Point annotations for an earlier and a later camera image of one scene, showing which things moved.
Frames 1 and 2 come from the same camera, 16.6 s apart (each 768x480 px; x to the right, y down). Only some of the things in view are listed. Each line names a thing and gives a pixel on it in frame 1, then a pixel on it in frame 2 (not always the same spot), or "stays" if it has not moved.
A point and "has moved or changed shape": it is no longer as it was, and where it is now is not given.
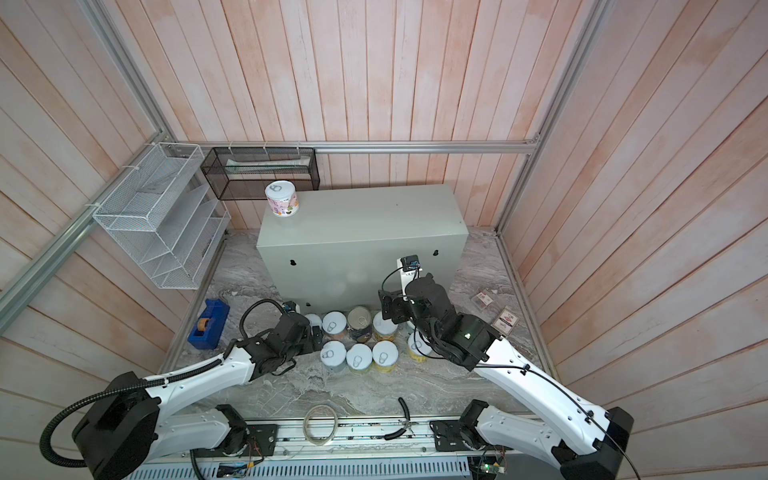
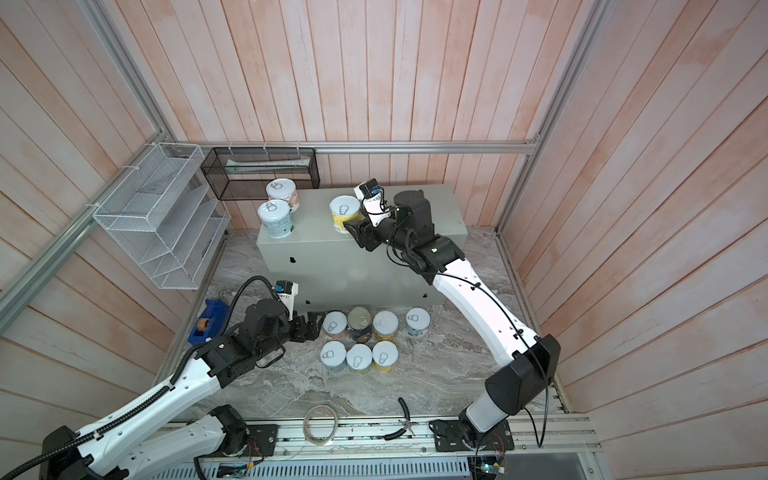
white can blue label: (282, 197) stays
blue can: (333, 355) stays
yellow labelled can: (422, 345) → (344, 208)
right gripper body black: (403, 310) → (388, 234)
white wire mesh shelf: (166, 215) stays
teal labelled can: (314, 320) has moved or changed shape
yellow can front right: (385, 356) stays
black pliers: (407, 423) stays
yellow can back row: (383, 329) stays
